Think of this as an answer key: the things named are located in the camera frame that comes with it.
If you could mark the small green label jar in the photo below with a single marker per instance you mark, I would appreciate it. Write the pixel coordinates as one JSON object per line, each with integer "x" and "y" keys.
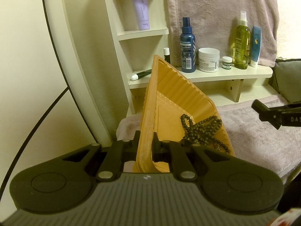
{"x": 227, "y": 63}

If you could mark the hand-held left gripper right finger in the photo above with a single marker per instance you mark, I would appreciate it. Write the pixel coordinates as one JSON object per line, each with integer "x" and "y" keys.
{"x": 156, "y": 146}

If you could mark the pink hanging towel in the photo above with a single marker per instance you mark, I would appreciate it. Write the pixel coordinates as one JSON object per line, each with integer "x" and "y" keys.
{"x": 211, "y": 4}

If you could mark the white cream jar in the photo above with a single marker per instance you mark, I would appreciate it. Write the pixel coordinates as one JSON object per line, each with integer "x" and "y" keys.
{"x": 208, "y": 61}

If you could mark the lilac fleece mat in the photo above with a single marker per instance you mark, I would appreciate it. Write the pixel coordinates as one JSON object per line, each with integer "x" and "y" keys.
{"x": 247, "y": 134}

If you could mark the olive green spray bottle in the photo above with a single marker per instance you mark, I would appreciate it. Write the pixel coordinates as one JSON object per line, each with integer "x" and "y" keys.
{"x": 242, "y": 44}

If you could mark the grey cushion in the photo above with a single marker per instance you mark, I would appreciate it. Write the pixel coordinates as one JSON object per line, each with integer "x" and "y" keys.
{"x": 289, "y": 80}

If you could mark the black tube with white cap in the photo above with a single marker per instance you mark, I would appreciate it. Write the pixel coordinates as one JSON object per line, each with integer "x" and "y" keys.
{"x": 143, "y": 73}

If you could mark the blue spray bottle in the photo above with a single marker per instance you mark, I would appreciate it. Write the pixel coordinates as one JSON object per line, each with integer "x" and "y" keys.
{"x": 187, "y": 49}

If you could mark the blue and white tube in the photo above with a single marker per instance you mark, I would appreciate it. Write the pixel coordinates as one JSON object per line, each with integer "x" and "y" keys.
{"x": 255, "y": 47}

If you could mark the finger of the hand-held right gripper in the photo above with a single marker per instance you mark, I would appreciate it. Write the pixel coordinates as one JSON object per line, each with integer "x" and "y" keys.
{"x": 291, "y": 106}
{"x": 267, "y": 114}

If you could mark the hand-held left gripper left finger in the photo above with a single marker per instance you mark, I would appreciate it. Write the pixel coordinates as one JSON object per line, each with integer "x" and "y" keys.
{"x": 136, "y": 146}

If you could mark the orange plastic tray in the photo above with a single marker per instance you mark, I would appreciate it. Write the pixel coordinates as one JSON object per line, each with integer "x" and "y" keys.
{"x": 164, "y": 94}

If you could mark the cream wooden shelf unit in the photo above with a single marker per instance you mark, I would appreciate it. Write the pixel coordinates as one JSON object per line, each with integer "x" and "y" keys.
{"x": 211, "y": 76}

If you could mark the purple cosmetic tube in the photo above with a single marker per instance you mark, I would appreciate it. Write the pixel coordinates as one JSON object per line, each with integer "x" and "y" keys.
{"x": 140, "y": 9}

